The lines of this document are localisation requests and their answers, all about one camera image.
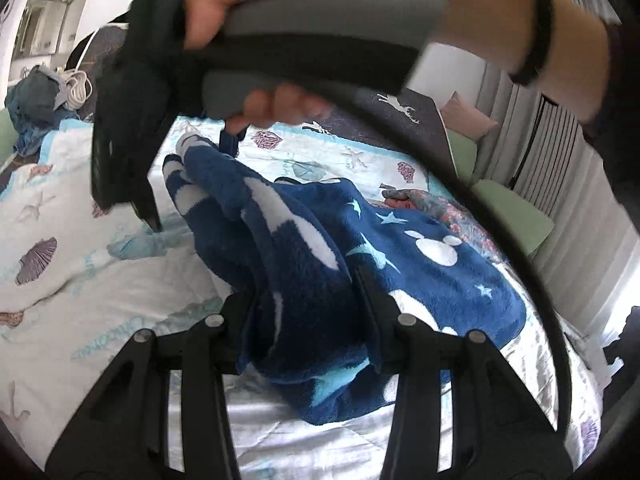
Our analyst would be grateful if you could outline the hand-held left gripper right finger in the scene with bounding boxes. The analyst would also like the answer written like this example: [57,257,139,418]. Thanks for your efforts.
[352,265,573,480]

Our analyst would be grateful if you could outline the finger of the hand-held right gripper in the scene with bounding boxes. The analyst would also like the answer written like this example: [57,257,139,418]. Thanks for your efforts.
[131,195,162,234]

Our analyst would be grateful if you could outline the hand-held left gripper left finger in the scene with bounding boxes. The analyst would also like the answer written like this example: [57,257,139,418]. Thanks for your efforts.
[45,292,258,480]

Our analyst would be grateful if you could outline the blue star print fleece jacket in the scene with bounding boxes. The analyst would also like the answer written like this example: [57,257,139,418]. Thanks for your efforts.
[162,132,529,426]

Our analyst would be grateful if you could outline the person's right forearm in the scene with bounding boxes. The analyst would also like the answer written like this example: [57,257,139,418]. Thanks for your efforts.
[525,0,640,241]

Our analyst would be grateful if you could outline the blue clothes pile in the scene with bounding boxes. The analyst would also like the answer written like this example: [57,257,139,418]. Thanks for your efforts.
[5,66,67,157]

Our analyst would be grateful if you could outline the white seashell print quilt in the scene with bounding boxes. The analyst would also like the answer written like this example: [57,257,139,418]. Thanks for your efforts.
[0,115,607,480]

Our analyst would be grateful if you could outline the folded floral cloth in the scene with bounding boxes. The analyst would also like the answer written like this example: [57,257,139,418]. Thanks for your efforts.
[379,185,502,262]

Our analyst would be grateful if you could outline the small green cushion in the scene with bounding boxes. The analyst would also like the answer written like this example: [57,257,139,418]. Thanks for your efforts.
[0,110,15,162]

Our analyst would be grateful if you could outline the green pillow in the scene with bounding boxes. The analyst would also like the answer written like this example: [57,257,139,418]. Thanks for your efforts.
[472,180,556,252]

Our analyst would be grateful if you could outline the green sofa cushion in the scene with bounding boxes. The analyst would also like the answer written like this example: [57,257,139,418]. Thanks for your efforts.
[445,130,482,186]

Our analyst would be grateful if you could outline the grey pleated curtain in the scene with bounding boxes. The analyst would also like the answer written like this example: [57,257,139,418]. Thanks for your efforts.
[475,0,640,338]

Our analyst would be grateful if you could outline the pink pillow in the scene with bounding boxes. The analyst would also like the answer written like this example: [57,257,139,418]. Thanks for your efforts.
[442,91,501,139]

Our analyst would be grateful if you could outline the black wristband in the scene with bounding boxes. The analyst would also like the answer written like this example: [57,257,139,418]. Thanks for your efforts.
[509,0,555,87]

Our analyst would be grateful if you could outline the white coiled cable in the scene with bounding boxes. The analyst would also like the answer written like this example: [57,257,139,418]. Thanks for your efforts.
[59,70,94,111]

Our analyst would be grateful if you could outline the wall mirror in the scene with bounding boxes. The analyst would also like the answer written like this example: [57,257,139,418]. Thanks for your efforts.
[14,0,57,57]

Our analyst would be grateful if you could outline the black cable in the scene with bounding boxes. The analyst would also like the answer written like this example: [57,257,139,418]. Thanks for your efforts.
[280,77,574,436]

